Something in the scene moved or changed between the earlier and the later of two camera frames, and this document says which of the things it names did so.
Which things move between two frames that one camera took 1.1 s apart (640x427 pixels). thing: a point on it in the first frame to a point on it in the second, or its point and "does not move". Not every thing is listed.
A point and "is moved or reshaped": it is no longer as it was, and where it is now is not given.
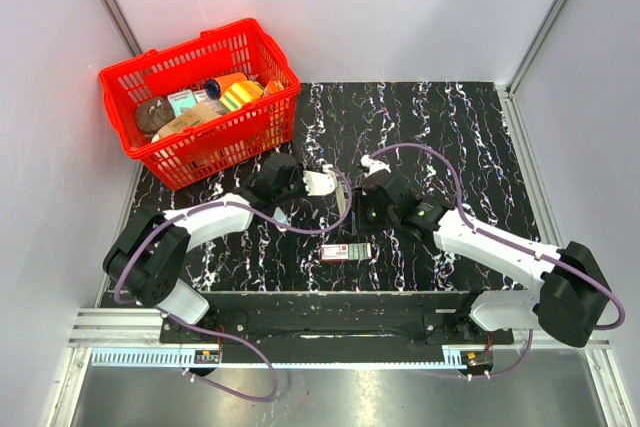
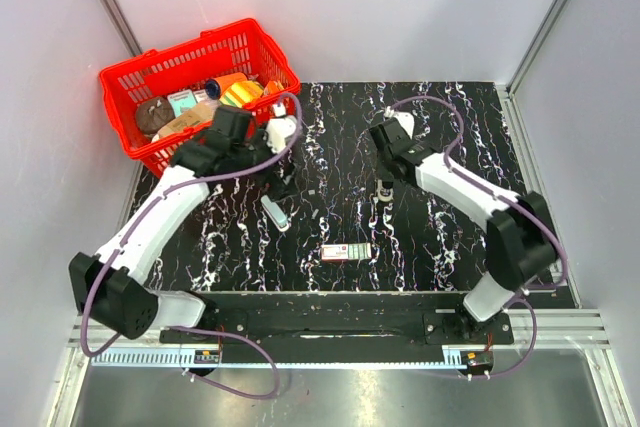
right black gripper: [361, 198] to [381, 154]
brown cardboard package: [197, 115] does not move
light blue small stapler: [281, 217] does not move
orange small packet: [273, 87] does not move
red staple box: [346, 251] does not move
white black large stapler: [342, 197] is moved or reshaped
